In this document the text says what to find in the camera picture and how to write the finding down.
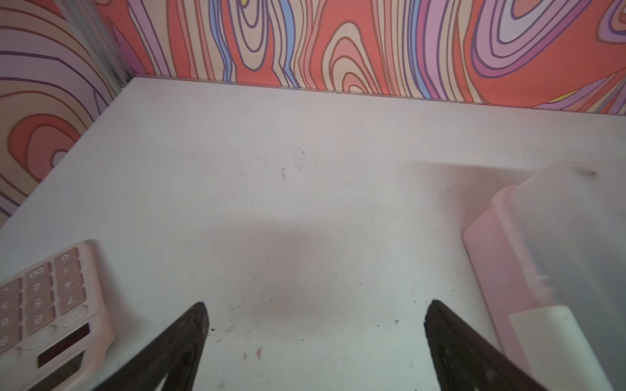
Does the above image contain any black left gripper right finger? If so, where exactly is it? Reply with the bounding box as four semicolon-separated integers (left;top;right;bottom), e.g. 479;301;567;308
424;300;544;390

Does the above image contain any pink white calculator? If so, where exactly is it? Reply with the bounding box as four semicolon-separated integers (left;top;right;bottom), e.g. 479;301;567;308
1;242;115;390

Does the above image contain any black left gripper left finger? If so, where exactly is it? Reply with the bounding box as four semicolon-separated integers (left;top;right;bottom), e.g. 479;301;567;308
96;301;210;390

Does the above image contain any pink plastic tool box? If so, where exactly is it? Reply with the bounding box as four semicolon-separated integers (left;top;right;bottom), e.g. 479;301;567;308
463;162;625;390

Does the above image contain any aluminium left corner post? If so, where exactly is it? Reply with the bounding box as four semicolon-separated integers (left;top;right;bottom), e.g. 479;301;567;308
55;0;134;94

